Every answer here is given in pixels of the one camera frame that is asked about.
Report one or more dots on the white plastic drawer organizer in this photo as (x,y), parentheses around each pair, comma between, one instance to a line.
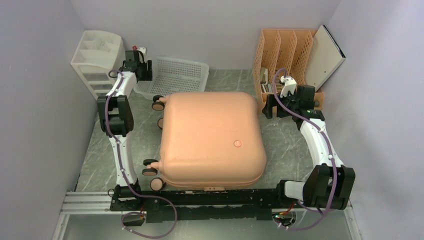
(97,53)

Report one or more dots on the orange plastic file rack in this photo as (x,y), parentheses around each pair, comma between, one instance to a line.
(280,48)

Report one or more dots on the pink hard-shell suitcase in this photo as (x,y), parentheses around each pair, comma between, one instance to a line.
(210,140)

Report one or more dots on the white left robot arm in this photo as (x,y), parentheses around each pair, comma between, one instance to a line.
(117,121)

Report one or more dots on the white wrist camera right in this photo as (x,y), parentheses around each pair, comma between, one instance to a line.
(284,79)

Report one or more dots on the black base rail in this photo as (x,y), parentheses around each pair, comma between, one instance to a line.
(166,205)

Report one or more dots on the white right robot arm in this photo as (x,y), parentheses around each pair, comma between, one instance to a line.
(330,183)

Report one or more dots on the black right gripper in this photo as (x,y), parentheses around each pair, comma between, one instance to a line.
(268,110)

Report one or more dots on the white plastic mesh basket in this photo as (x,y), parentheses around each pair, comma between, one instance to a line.
(173,75)

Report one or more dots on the black suitcase wheel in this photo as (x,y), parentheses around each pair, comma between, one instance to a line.
(159,103)
(152,169)

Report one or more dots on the white flat board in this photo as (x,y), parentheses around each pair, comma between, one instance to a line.
(325,57)

